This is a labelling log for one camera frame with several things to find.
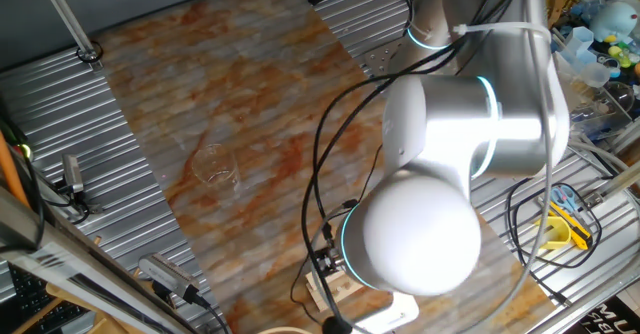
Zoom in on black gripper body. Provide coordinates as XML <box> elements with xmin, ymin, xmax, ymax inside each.
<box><xmin>310</xmin><ymin>243</ymin><xmax>347</xmax><ymax>279</ymax></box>

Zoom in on wooden test tube rack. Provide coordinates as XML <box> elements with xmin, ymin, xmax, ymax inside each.
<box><xmin>305</xmin><ymin>268</ymin><xmax>365</xmax><ymax>314</ymax></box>

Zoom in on printed beige paper bucket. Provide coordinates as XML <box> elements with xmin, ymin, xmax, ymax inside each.
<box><xmin>256</xmin><ymin>326</ymin><xmax>315</xmax><ymax>334</ymax></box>

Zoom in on clear glass beaker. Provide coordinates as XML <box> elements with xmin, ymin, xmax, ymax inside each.
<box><xmin>191</xmin><ymin>142</ymin><xmax>242</xmax><ymax>195</ymax></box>

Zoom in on orange marble pattern mat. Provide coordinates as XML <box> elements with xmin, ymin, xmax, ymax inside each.
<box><xmin>94</xmin><ymin>0</ymin><xmax>559</xmax><ymax>334</ymax></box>

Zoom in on yellow curved plastic holder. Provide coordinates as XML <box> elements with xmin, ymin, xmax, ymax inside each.
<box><xmin>533</xmin><ymin>214</ymin><xmax>572</xmax><ymax>251</ymax></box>

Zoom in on yellow utility knife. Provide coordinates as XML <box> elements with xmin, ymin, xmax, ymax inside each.
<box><xmin>547</xmin><ymin>198</ymin><xmax>595</xmax><ymax>251</ymax></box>

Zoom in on black board white letters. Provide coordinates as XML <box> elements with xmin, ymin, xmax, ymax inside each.
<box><xmin>567</xmin><ymin>296</ymin><xmax>640</xmax><ymax>334</ymax></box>

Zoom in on black keyboard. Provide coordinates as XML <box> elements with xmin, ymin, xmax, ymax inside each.
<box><xmin>7</xmin><ymin>263</ymin><xmax>94</xmax><ymax>334</ymax></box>

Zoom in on clear plastic measuring cup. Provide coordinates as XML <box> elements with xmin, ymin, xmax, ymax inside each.
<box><xmin>579</xmin><ymin>61</ymin><xmax>612</xmax><ymax>89</ymax></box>

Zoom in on orange stick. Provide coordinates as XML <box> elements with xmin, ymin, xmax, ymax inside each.
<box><xmin>0</xmin><ymin>131</ymin><xmax>30</xmax><ymax>209</ymax></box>

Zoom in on clear glass dome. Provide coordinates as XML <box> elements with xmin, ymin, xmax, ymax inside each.
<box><xmin>602</xmin><ymin>80</ymin><xmax>637</xmax><ymax>114</ymax></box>

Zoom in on blue hexagonal box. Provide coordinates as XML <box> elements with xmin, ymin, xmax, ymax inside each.
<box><xmin>567</xmin><ymin>25</ymin><xmax>596</xmax><ymax>58</ymax></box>

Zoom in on green yellow small toy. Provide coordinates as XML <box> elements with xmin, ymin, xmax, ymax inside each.
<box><xmin>607</xmin><ymin>43</ymin><xmax>634</xmax><ymax>69</ymax></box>

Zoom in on slanted metal pole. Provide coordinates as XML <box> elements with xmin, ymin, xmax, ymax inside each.
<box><xmin>33</xmin><ymin>0</ymin><xmax>104</xmax><ymax>70</ymax></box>

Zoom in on light blue plush toy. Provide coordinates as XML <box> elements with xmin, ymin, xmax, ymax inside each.
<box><xmin>588</xmin><ymin>1</ymin><xmax>640</xmax><ymax>44</ymax></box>

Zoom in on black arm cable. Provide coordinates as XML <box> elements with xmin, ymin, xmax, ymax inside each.
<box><xmin>298</xmin><ymin>0</ymin><xmax>531</xmax><ymax>334</ymax></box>
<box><xmin>309</xmin><ymin>0</ymin><xmax>526</xmax><ymax>255</ymax></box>

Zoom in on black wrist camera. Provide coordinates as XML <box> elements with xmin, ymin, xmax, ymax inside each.
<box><xmin>321</xmin><ymin>315</ymin><xmax>354</xmax><ymax>334</ymax></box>

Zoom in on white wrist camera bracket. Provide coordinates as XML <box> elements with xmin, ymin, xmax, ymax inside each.
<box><xmin>349</xmin><ymin>291</ymin><xmax>421</xmax><ymax>334</ymax></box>

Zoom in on black depth camera cable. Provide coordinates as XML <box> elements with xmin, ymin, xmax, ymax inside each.
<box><xmin>192</xmin><ymin>293</ymin><xmax>231</xmax><ymax>334</ymax></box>

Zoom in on ribbed grey depth camera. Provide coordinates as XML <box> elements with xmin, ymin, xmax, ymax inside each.
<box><xmin>137</xmin><ymin>252</ymin><xmax>201</xmax><ymax>305</ymax></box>

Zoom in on looped thin black cable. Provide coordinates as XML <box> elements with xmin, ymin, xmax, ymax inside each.
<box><xmin>504</xmin><ymin>173</ymin><xmax>604</xmax><ymax>308</ymax></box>

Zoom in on blue handled scissors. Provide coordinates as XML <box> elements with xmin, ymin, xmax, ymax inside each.
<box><xmin>548</xmin><ymin>183</ymin><xmax>579</xmax><ymax>215</ymax></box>

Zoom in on grey metal frame bar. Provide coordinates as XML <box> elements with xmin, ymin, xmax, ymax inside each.
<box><xmin>0</xmin><ymin>186</ymin><xmax>201</xmax><ymax>334</ymax></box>

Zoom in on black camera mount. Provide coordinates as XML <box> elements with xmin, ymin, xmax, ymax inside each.
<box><xmin>49</xmin><ymin>179</ymin><xmax>104</xmax><ymax>225</ymax></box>

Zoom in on slim grey camera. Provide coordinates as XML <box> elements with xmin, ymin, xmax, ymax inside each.
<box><xmin>60</xmin><ymin>153</ymin><xmax>85</xmax><ymax>195</ymax></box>

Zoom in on grey base cable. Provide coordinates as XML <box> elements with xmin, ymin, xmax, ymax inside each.
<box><xmin>569</xmin><ymin>138</ymin><xmax>640</xmax><ymax>173</ymax></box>

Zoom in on aluminium rail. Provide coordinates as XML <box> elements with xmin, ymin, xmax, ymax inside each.
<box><xmin>582</xmin><ymin>158</ymin><xmax>640</xmax><ymax>208</ymax></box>

